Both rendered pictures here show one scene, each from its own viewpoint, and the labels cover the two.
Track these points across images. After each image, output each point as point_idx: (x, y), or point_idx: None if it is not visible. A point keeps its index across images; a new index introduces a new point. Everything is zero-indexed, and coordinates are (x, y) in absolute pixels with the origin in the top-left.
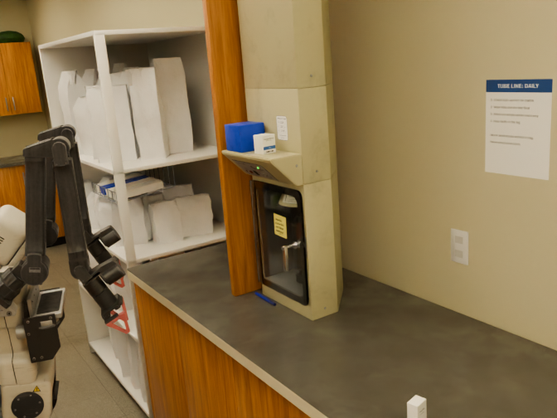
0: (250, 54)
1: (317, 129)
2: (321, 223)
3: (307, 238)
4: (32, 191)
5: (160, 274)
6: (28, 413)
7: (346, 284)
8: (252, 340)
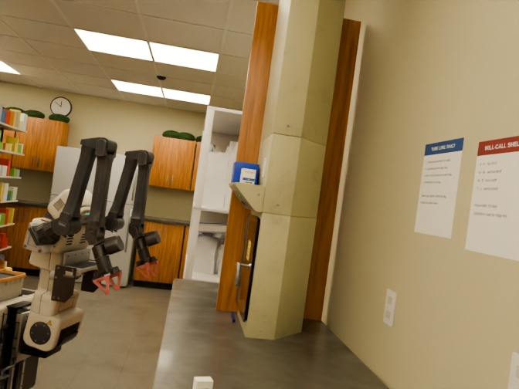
0: (266, 113)
1: (285, 170)
2: (273, 252)
3: (256, 259)
4: (79, 169)
5: (188, 286)
6: (39, 339)
7: (308, 330)
8: (184, 330)
